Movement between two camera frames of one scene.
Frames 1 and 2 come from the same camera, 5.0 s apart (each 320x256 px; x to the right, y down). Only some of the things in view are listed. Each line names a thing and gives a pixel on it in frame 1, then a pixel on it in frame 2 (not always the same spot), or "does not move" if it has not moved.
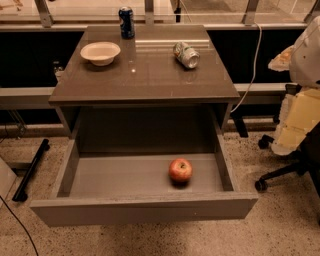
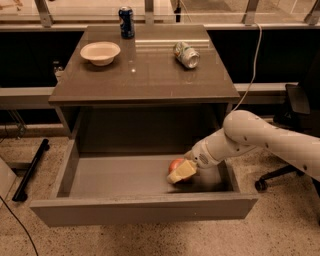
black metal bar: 20,195 does not move
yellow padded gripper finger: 300,113 → 200,154
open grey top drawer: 137,188 does not move
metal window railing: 43,23 does not move
